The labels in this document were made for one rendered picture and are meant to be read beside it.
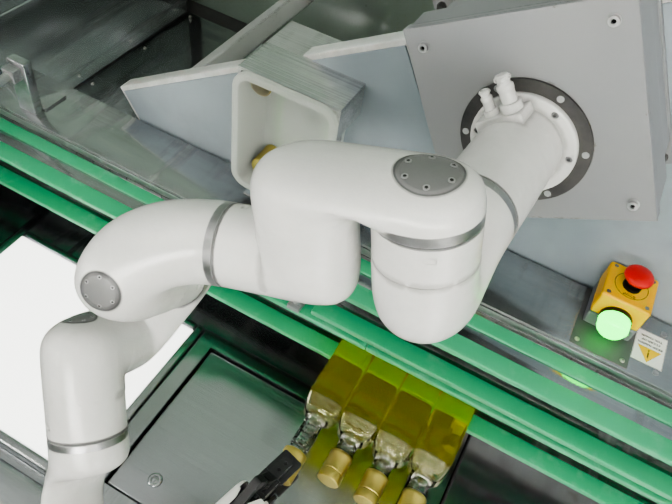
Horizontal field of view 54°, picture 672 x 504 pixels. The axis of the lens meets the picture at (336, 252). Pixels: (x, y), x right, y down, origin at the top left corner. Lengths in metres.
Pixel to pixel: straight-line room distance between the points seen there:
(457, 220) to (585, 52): 0.29
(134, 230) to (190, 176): 0.58
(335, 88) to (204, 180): 0.35
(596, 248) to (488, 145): 0.37
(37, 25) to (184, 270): 1.08
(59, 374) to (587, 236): 0.72
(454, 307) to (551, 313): 0.46
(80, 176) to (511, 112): 0.80
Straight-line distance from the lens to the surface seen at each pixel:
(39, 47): 1.66
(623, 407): 1.01
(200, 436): 1.13
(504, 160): 0.68
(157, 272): 0.64
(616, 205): 0.82
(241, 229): 0.61
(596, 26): 0.73
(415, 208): 0.50
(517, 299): 1.01
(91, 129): 1.33
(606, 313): 0.99
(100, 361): 0.74
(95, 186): 1.25
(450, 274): 0.54
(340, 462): 0.97
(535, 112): 0.77
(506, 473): 1.23
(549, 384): 0.97
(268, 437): 1.13
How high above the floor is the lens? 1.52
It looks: 38 degrees down
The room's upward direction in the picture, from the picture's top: 144 degrees counter-clockwise
